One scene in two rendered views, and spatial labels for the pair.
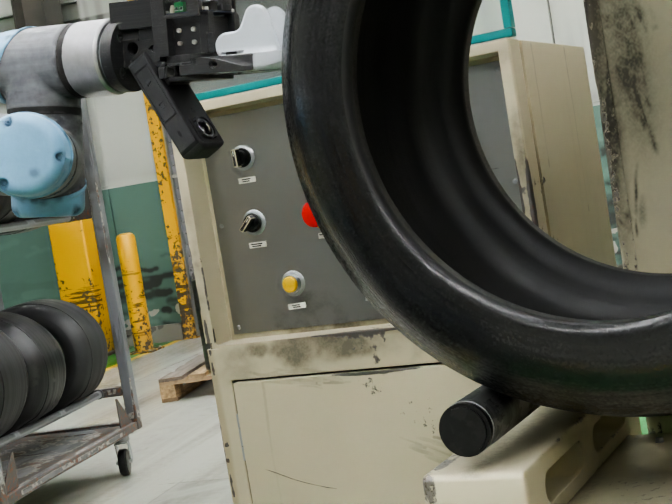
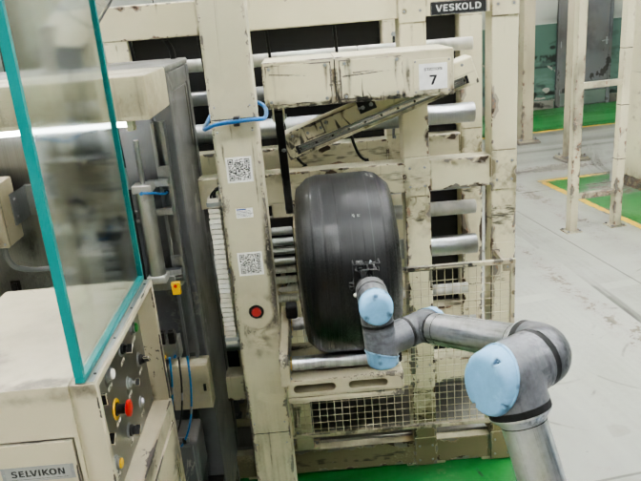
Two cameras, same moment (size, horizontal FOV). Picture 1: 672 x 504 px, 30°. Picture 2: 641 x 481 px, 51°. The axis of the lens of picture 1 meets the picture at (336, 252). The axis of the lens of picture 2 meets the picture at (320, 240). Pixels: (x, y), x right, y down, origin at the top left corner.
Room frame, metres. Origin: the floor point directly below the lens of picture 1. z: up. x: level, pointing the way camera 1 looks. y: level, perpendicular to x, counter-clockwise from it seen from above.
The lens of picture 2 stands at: (2.03, 1.48, 1.93)
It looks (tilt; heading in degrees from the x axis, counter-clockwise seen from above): 19 degrees down; 243
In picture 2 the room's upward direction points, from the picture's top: 5 degrees counter-clockwise
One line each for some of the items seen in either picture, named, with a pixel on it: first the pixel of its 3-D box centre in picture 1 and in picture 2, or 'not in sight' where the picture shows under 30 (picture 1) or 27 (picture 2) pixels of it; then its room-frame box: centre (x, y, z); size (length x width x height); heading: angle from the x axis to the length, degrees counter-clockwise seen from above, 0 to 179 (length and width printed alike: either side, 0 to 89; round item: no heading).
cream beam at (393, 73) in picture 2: not in sight; (356, 75); (0.85, -0.49, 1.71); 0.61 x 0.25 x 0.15; 154
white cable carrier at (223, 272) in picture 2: not in sight; (224, 271); (1.42, -0.39, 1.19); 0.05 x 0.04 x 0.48; 64
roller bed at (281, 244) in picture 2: not in sight; (272, 261); (1.12, -0.72, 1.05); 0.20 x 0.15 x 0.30; 154
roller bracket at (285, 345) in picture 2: not in sight; (286, 343); (1.25, -0.36, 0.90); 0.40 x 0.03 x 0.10; 64
